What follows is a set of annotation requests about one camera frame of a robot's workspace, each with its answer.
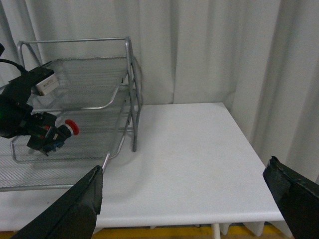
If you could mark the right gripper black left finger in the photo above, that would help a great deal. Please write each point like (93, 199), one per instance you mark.
(73, 215)

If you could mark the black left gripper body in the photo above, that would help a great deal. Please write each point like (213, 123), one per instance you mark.
(16, 116)

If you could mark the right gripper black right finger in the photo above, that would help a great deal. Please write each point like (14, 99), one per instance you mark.
(297, 198)

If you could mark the red emergency stop button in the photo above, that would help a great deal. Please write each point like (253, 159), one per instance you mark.
(57, 136)

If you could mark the silver mesh tray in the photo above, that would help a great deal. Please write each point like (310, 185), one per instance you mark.
(95, 145)
(61, 174)
(84, 84)

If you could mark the silver mesh bottom tray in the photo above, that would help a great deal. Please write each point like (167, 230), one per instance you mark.
(95, 145)

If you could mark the silver mesh top tray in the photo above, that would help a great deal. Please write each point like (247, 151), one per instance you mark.
(84, 84)

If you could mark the white table leg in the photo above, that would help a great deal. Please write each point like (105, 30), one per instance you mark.
(215, 231)

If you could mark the grey curtain backdrop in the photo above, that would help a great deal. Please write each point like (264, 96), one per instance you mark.
(258, 57)

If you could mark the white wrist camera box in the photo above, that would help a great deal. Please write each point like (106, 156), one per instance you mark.
(47, 85)

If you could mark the silver mesh rack frame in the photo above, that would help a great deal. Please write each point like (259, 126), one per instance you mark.
(129, 72)

